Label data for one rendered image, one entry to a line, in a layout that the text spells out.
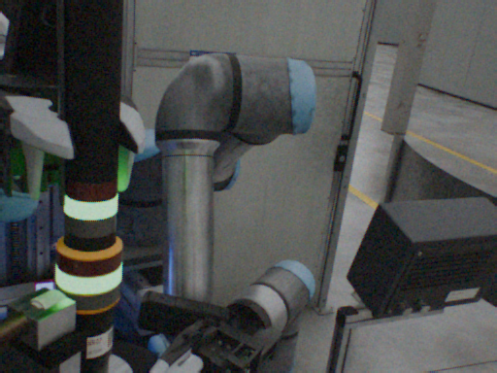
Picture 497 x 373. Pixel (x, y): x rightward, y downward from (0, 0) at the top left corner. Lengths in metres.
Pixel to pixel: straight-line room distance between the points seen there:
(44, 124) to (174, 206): 0.46
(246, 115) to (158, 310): 0.30
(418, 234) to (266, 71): 0.39
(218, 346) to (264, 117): 0.34
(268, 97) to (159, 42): 1.45
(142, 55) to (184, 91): 1.44
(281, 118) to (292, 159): 1.77
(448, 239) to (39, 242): 0.82
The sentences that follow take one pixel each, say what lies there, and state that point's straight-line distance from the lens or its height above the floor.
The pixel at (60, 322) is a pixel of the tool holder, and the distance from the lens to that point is 0.38.
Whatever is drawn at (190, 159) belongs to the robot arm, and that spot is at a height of 1.36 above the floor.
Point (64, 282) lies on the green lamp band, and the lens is 0.39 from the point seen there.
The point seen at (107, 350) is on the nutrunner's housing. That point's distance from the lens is 0.43.
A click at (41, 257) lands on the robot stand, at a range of 1.29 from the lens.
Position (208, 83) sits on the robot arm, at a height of 1.46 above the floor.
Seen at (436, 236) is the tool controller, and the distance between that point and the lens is 1.01.
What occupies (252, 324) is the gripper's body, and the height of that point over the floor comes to 1.19.
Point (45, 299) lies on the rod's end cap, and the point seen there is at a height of 1.40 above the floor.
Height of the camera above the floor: 1.60
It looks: 20 degrees down
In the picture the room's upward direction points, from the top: 7 degrees clockwise
